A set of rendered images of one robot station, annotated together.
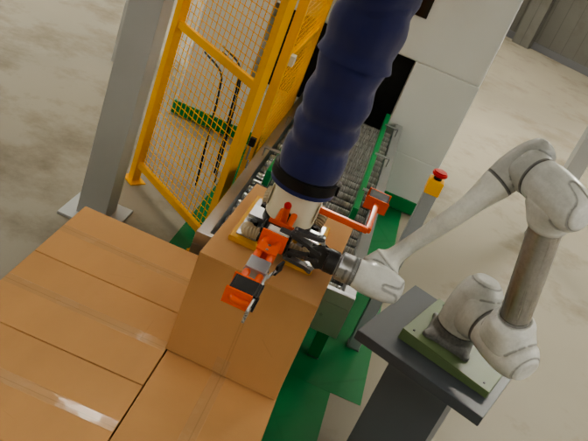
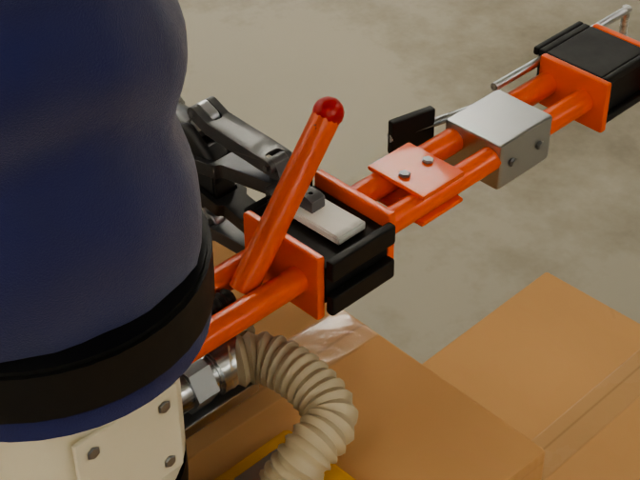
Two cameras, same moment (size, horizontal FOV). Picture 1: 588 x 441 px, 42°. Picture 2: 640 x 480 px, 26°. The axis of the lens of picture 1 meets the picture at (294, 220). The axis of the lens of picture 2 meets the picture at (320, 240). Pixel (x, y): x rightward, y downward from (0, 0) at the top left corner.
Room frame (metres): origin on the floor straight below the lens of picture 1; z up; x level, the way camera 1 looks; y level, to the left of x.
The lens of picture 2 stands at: (2.63, 0.60, 1.74)
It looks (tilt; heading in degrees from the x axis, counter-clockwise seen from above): 38 degrees down; 223
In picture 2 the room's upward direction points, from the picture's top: straight up
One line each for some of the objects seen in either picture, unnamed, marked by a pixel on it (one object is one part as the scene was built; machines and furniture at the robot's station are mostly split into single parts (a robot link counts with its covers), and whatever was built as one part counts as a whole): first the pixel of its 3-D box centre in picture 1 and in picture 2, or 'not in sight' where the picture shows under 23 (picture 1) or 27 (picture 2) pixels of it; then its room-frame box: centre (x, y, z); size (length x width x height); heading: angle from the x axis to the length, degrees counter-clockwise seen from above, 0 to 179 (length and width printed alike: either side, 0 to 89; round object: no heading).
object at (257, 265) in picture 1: (255, 269); (497, 138); (1.79, 0.04, 1.07); 0.07 x 0.07 x 0.04; 87
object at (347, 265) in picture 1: (346, 268); not in sight; (1.99, -0.20, 1.07); 0.09 x 0.06 x 0.09; 178
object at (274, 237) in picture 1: (276, 235); (319, 242); (2.01, 0.03, 1.07); 0.10 x 0.08 x 0.06; 87
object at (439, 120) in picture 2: (264, 289); (514, 76); (1.71, 0.00, 1.07); 0.31 x 0.03 x 0.05; 177
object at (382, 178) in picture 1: (374, 204); not in sight; (3.79, -0.37, 0.50); 2.31 x 0.05 x 0.19; 178
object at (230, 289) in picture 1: (241, 290); (598, 76); (1.66, 0.06, 1.08); 0.08 x 0.07 x 0.05; 177
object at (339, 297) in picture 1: (273, 269); not in sight; (2.63, 0.00, 0.58); 0.70 x 0.03 x 0.06; 88
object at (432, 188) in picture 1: (392, 268); not in sight; (3.19, -0.52, 0.50); 0.07 x 0.07 x 1.00; 88
